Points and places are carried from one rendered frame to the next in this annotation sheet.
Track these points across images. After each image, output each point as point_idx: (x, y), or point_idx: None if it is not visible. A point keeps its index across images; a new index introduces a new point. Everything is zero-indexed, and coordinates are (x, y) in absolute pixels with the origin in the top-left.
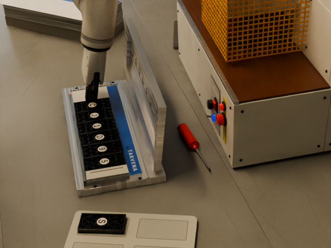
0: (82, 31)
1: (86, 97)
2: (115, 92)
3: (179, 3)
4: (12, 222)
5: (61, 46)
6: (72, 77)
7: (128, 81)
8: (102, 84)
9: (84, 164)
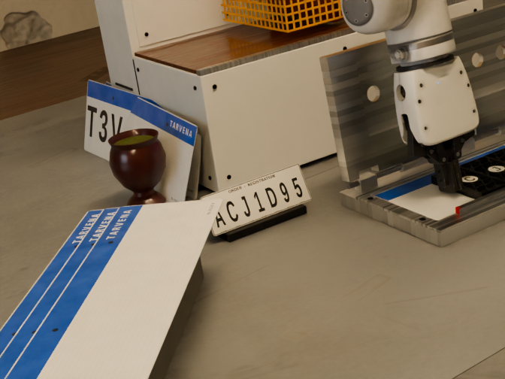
0: (445, 28)
1: (461, 178)
2: (398, 189)
3: (215, 67)
4: None
5: (227, 329)
6: (362, 263)
7: (394, 147)
8: (385, 204)
9: None
